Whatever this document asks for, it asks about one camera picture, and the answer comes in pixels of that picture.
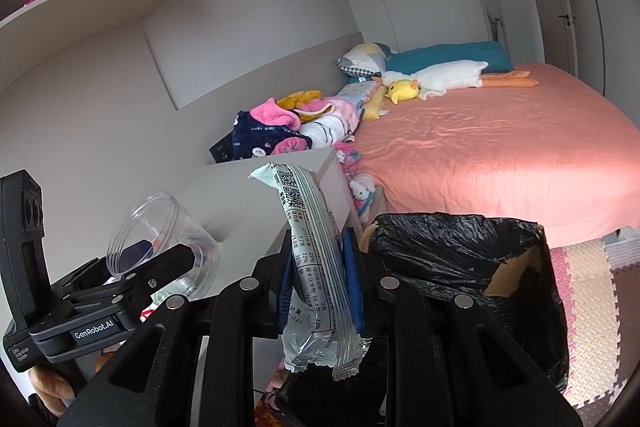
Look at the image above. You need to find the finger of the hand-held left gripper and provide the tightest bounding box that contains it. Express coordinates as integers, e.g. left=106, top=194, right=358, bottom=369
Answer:
left=65, top=243, right=197, bottom=309
left=51, top=239, right=153, bottom=297

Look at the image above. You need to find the yellow duck plush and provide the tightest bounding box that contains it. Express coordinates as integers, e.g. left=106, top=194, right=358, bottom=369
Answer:
left=385, top=79, right=420, bottom=104

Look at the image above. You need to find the trash bin with black bag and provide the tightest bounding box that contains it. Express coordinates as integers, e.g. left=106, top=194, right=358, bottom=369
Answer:
left=277, top=212, right=571, bottom=427

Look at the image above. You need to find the bed with pink sheet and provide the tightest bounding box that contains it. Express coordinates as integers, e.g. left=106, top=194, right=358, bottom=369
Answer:
left=345, top=63, right=640, bottom=233

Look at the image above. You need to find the yellow patterned long pillow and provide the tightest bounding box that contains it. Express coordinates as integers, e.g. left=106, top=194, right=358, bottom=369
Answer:
left=362, top=87, right=388, bottom=120

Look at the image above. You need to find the foam floor mat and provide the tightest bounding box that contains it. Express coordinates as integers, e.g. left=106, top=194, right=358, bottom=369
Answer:
left=550, top=229, right=640, bottom=409

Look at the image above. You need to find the white cartoon blanket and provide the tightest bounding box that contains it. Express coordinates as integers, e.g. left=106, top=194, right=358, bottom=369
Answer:
left=300, top=97, right=361, bottom=148

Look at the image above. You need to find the white desk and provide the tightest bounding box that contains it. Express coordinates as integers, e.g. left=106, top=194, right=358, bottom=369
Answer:
left=0, top=148, right=363, bottom=408

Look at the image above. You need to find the pink floral cloth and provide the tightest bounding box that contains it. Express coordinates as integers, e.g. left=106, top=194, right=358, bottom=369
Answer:
left=332, top=142, right=361, bottom=180

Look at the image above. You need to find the yellow garment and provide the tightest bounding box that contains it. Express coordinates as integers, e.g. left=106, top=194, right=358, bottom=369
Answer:
left=276, top=90, right=323, bottom=110

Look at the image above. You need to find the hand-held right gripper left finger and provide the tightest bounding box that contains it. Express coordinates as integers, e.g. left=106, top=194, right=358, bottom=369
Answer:
left=57, top=229, right=301, bottom=427

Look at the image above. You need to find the blue floral cushion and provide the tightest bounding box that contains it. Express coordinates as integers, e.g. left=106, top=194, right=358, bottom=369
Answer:
left=335, top=82, right=376, bottom=108

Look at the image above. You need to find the teal pillow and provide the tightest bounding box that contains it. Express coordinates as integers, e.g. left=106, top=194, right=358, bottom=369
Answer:
left=385, top=41, right=515, bottom=75

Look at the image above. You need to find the person's left hand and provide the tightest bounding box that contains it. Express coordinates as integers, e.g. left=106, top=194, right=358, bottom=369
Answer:
left=27, top=349, right=118, bottom=419

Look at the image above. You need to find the patchwork pillow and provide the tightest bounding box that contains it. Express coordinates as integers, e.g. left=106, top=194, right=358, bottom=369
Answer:
left=335, top=43, right=398, bottom=78

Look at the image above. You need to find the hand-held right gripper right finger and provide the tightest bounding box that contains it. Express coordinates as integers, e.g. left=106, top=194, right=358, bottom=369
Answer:
left=341, top=229, right=568, bottom=427

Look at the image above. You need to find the navy patterned garment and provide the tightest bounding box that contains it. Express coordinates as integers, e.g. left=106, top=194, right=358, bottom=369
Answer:
left=232, top=109, right=313, bottom=160

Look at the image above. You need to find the pink fleece garment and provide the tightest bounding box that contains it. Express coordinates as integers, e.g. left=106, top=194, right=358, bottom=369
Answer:
left=250, top=98, right=303, bottom=130

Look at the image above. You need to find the silver snack wrapper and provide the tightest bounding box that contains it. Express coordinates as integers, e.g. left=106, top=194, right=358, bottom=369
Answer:
left=248, top=162, right=372, bottom=381

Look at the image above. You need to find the white goose plush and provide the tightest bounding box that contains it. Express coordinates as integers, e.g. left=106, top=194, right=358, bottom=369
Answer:
left=382, top=59, right=538, bottom=100

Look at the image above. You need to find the white cat plush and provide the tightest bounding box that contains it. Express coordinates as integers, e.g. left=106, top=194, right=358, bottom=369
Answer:
left=347, top=174, right=378, bottom=218

